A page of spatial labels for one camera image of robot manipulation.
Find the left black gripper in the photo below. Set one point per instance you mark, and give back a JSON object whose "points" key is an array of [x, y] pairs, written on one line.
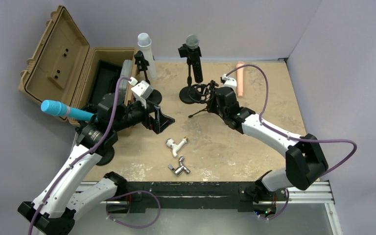
{"points": [[162, 120]]}

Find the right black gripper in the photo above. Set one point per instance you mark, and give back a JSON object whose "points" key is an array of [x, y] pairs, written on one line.
{"points": [[211, 107]]}

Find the black tripod shock-mount stand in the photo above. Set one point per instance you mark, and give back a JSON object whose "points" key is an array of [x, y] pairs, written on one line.
{"points": [[201, 94]]}

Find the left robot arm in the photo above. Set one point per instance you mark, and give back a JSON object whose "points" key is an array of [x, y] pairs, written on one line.
{"points": [[56, 209]]}

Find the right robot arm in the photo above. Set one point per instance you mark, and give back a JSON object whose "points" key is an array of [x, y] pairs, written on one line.
{"points": [[304, 159]]}

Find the pink microphone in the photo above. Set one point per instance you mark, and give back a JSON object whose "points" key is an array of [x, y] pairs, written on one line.
{"points": [[240, 79]]}

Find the black microphone silver grille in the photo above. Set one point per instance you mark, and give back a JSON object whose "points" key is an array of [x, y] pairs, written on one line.
{"points": [[192, 42]]}

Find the white microphone grey head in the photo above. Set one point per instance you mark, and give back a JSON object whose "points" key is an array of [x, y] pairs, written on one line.
{"points": [[145, 45]]}

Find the blue microphone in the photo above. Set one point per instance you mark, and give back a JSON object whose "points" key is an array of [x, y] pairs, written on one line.
{"points": [[59, 109]]}

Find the white plastic tap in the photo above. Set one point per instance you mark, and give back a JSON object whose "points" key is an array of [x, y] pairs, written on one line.
{"points": [[175, 147]]}

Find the chrome metal faucet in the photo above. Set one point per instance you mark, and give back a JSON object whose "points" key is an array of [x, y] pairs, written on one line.
{"points": [[181, 168]]}

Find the tan plastic hard case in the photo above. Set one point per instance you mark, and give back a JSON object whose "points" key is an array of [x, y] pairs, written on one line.
{"points": [[64, 67]]}

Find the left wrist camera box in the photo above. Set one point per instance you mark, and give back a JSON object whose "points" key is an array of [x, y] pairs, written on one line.
{"points": [[142, 90]]}

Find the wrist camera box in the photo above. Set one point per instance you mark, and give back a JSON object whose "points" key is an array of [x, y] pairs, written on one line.
{"points": [[142, 90], [228, 81]]}

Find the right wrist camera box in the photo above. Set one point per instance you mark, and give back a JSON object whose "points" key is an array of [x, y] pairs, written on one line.
{"points": [[228, 81]]}

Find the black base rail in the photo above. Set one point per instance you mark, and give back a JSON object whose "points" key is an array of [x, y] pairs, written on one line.
{"points": [[216, 196]]}

